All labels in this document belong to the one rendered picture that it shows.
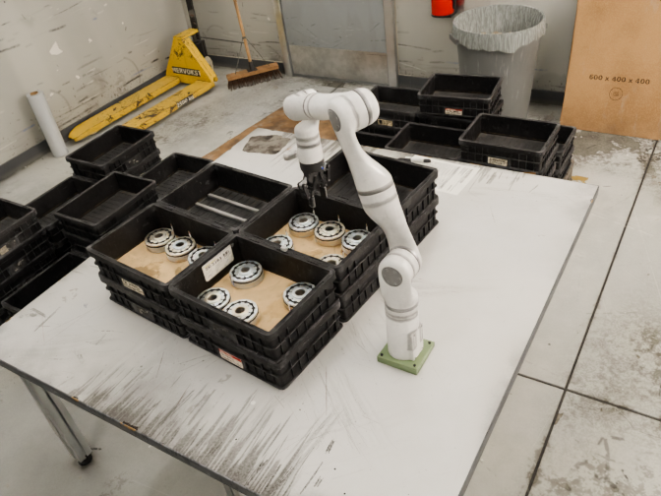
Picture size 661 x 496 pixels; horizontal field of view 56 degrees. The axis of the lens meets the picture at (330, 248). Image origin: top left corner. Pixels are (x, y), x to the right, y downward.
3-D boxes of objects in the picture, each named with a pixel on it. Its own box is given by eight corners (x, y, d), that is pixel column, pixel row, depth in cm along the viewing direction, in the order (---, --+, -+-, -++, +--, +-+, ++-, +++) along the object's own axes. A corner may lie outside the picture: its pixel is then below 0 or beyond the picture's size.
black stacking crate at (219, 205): (299, 214, 221) (294, 187, 214) (243, 260, 204) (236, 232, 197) (220, 188, 242) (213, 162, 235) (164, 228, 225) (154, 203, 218)
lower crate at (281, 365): (346, 327, 189) (341, 298, 182) (284, 396, 171) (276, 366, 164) (250, 286, 210) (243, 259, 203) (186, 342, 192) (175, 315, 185)
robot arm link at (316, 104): (326, 82, 165) (298, 94, 162) (376, 84, 142) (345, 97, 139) (336, 115, 168) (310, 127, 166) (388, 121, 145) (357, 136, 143)
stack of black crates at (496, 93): (505, 151, 366) (509, 77, 338) (485, 180, 344) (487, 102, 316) (438, 141, 386) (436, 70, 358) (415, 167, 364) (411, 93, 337)
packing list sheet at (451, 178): (481, 166, 251) (482, 165, 251) (460, 196, 237) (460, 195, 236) (407, 154, 267) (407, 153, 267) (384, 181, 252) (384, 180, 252)
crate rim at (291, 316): (167, 293, 180) (165, 287, 178) (237, 237, 198) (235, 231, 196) (270, 343, 159) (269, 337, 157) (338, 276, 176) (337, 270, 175)
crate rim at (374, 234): (393, 220, 194) (393, 215, 193) (338, 276, 176) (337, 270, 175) (295, 191, 215) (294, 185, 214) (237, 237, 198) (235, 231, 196)
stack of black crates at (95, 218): (142, 240, 340) (114, 169, 312) (182, 253, 325) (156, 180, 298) (86, 285, 314) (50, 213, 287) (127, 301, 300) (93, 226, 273)
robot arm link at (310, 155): (300, 146, 190) (297, 128, 186) (330, 153, 184) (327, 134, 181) (281, 159, 185) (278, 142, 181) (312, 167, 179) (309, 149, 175)
